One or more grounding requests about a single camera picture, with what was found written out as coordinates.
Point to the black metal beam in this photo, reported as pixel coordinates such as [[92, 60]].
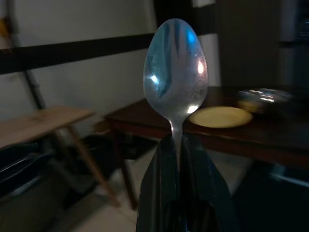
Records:
[[72, 52]]

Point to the light wooden side table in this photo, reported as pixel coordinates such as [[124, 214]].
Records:
[[36, 123]]

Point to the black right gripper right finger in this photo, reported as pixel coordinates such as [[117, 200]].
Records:
[[205, 178]]

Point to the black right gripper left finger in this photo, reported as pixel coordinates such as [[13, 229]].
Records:
[[157, 183]]

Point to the shiny dark bowl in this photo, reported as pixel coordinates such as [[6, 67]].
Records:
[[264, 99]]

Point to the dark wooden table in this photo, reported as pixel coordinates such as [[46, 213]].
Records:
[[253, 137]]

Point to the black chair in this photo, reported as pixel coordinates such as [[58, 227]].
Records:
[[21, 162]]

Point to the silver metal spoon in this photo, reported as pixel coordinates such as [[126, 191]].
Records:
[[175, 65]]

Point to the yellow round plate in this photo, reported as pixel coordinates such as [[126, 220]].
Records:
[[220, 117]]

